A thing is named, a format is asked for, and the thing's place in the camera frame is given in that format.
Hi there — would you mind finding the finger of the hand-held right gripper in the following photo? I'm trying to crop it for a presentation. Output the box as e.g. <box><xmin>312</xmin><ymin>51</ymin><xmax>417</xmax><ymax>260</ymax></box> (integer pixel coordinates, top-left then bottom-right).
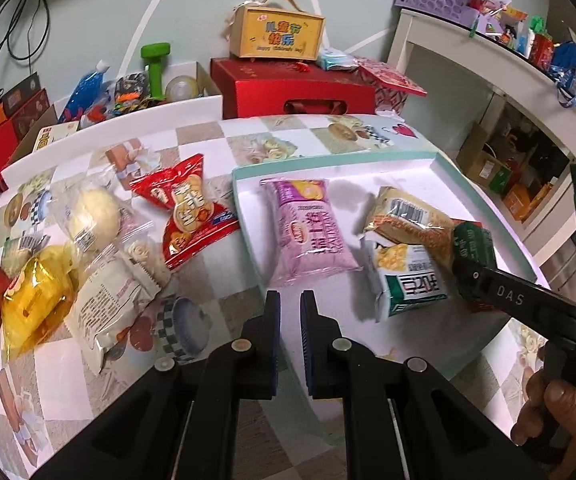
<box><xmin>455</xmin><ymin>255</ymin><xmax>576</xmax><ymax>333</ymax></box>

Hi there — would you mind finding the teal mask pack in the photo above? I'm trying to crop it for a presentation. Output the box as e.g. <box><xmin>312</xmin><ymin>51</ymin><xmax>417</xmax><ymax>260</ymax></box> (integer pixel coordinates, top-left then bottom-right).
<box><xmin>317</xmin><ymin>47</ymin><xmax>357</xmax><ymax>72</ymax></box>

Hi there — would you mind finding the colourful toy bag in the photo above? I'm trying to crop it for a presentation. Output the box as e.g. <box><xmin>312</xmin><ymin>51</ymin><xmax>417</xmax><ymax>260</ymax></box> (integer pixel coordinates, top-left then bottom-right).
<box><xmin>109</xmin><ymin>72</ymin><xmax>152</xmax><ymax>112</ymax></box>

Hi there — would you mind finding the blue bottle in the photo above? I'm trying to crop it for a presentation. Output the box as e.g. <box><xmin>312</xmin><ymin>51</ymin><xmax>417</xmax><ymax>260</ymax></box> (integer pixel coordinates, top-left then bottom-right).
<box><xmin>59</xmin><ymin>59</ymin><xmax>115</xmax><ymax>122</ymax></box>

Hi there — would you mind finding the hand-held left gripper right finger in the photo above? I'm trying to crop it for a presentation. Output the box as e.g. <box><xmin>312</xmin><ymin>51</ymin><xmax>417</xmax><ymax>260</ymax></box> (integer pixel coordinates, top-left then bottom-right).
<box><xmin>300</xmin><ymin>290</ymin><xmax>554</xmax><ymax>480</ymax></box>

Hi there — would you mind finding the red cracker packet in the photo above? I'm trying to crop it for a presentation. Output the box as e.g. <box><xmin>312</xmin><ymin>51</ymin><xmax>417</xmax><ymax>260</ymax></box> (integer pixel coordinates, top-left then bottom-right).
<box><xmin>128</xmin><ymin>154</ymin><xmax>242</xmax><ymax>272</ymax></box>

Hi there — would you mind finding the red gift box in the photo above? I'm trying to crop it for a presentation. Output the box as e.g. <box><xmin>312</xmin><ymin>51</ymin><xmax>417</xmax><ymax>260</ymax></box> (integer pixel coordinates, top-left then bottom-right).
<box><xmin>209</xmin><ymin>57</ymin><xmax>377</xmax><ymax>121</ymax></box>

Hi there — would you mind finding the clear baby bottle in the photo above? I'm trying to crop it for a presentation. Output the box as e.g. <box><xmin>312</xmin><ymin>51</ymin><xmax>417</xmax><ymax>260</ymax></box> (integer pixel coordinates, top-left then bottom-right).
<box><xmin>164</xmin><ymin>74</ymin><xmax>202</xmax><ymax>103</ymax></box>

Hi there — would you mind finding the white green corn snack packet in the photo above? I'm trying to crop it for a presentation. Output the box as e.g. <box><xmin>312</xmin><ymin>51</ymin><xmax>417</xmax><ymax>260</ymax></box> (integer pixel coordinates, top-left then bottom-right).
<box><xmin>359</xmin><ymin>232</ymin><xmax>450</xmax><ymax>324</ymax></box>

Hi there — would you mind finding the yellow transparent snack packet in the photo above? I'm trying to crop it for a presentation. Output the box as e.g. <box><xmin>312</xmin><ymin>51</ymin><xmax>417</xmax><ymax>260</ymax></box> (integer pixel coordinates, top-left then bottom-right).
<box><xmin>0</xmin><ymin>244</ymin><xmax>80</xmax><ymax>362</ymax></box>

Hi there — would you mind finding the dark brown box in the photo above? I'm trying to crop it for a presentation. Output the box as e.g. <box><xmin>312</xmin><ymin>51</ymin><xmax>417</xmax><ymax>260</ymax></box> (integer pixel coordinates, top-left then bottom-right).
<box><xmin>0</xmin><ymin>72</ymin><xmax>42</xmax><ymax>117</ymax></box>

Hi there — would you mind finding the green dumbbell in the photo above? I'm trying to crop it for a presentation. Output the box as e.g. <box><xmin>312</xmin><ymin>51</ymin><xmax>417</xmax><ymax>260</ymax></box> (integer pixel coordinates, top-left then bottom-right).
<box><xmin>139</xmin><ymin>41</ymin><xmax>172</xmax><ymax>102</ymax></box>

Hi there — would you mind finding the clear round bun packet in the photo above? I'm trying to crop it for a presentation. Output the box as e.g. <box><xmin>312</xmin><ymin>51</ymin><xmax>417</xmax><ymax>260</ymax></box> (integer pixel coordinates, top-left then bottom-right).
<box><xmin>49</xmin><ymin>180</ymin><xmax>135</xmax><ymax>262</ymax></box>

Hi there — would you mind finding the pink snack packet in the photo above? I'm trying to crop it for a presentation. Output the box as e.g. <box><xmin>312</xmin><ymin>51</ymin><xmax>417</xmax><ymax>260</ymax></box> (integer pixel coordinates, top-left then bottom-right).
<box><xmin>259</xmin><ymin>178</ymin><xmax>362</xmax><ymax>289</ymax></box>

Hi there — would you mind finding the brown cardboard carton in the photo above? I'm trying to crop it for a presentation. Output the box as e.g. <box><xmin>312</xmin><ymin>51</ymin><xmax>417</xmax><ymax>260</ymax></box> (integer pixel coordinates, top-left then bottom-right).
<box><xmin>454</xmin><ymin>122</ymin><xmax>515</xmax><ymax>197</ymax></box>

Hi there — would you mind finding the yellow gift box with handle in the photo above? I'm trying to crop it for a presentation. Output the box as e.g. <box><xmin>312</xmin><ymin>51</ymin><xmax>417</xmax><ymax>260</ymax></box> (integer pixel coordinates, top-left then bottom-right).
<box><xmin>228</xmin><ymin>0</ymin><xmax>327</xmax><ymax>62</ymax></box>

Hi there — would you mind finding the white shelf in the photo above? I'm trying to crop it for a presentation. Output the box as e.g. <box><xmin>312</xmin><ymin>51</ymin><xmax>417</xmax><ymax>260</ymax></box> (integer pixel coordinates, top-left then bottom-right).
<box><xmin>384</xmin><ymin>7</ymin><xmax>576</xmax><ymax>281</ymax></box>

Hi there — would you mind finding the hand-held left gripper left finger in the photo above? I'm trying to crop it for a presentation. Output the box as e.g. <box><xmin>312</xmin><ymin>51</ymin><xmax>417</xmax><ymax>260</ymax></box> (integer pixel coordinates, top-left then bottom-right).
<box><xmin>33</xmin><ymin>290</ymin><xmax>282</xmax><ymax>480</ymax></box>

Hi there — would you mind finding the white yellow small box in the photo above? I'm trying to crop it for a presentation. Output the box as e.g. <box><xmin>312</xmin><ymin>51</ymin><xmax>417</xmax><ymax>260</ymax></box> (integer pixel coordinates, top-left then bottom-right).
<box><xmin>32</xmin><ymin>121</ymin><xmax>80</xmax><ymax>154</ymax></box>

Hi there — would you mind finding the clear bun packet green edge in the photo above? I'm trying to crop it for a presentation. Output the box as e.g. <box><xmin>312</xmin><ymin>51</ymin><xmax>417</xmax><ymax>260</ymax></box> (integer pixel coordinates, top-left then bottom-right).
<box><xmin>2</xmin><ymin>232</ymin><xmax>52</xmax><ymax>269</ymax></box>

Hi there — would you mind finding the open cardboard box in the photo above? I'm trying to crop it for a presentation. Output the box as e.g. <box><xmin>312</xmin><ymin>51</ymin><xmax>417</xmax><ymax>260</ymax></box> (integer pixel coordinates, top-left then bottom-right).
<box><xmin>5</xmin><ymin>61</ymin><xmax>225</xmax><ymax>167</ymax></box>

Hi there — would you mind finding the person's right hand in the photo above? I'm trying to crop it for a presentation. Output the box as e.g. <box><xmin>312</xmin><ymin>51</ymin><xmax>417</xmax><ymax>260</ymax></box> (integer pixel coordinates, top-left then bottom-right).
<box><xmin>518</xmin><ymin>372</ymin><xmax>576</xmax><ymax>448</ymax></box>

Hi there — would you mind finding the orange carton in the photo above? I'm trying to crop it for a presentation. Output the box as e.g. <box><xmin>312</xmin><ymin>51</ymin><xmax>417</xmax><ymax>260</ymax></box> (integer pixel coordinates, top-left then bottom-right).
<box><xmin>501</xmin><ymin>182</ymin><xmax>554</xmax><ymax>223</ymax></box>

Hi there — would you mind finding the black cable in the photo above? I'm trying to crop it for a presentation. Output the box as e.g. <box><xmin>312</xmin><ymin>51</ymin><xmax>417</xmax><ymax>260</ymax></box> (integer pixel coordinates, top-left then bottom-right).
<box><xmin>0</xmin><ymin>0</ymin><xmax>52</xmax><ymax>62</ymax></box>

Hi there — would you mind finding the teal rimmed white tray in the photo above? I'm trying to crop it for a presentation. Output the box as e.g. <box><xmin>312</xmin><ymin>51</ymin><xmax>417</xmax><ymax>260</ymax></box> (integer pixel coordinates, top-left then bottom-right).
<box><xmin>232</xmin><ymin>152</ymin><xmax>539</xmax><ymax>381</ymax></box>

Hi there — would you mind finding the assorted small toys pile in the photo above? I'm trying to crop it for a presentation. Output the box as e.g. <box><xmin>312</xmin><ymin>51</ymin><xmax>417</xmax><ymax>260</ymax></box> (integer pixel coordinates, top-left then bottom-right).
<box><xmin>468</xmin><ymin>0</ymin><xmax>557</xmax><ymax>69</ymax></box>

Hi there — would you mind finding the pale yellow barcode snack packet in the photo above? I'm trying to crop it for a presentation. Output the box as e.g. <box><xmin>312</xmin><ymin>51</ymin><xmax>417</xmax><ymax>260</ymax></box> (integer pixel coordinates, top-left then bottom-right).
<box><xmin>364</xmin><ymin>186</ymin><xmax>457</xmax><ymax>267</ymax></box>

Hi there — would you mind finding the red patterned bag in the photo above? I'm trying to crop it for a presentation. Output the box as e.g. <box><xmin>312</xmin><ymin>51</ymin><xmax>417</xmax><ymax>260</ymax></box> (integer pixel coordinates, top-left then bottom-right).
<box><xmin>354</xmin><ymin>57</ymin><xmax>430</xmax><ymax>117</ymax></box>

